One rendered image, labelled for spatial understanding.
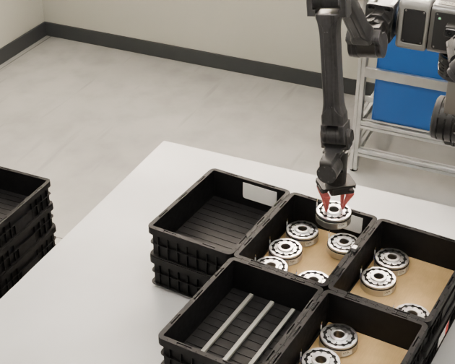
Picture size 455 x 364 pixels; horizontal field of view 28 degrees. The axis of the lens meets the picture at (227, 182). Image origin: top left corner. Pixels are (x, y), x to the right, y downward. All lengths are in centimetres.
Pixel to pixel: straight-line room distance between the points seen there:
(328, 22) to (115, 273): 111
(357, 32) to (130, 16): 362
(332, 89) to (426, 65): 206
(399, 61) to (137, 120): 164
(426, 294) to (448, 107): 60
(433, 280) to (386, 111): 198
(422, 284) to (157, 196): 108
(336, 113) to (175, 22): 357
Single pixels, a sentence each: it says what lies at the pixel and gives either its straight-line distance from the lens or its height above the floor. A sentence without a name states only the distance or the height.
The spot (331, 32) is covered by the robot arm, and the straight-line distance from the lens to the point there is 240.
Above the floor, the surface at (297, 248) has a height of 86.
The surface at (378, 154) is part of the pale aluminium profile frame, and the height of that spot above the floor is 13.
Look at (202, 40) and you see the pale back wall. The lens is 591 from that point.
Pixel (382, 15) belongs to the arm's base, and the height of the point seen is 149.
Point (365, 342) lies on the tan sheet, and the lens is 253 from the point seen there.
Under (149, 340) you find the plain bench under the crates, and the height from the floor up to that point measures 70.
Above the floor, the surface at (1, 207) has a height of 49.
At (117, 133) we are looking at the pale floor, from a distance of 519.
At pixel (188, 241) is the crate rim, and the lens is 270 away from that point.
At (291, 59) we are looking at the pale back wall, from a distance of 570.
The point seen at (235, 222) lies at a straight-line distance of 296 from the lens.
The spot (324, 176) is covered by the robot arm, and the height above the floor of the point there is 121.
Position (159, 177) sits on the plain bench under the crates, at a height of 70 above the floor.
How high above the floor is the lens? 251
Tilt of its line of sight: 32 degrees down
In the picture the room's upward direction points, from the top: straight up
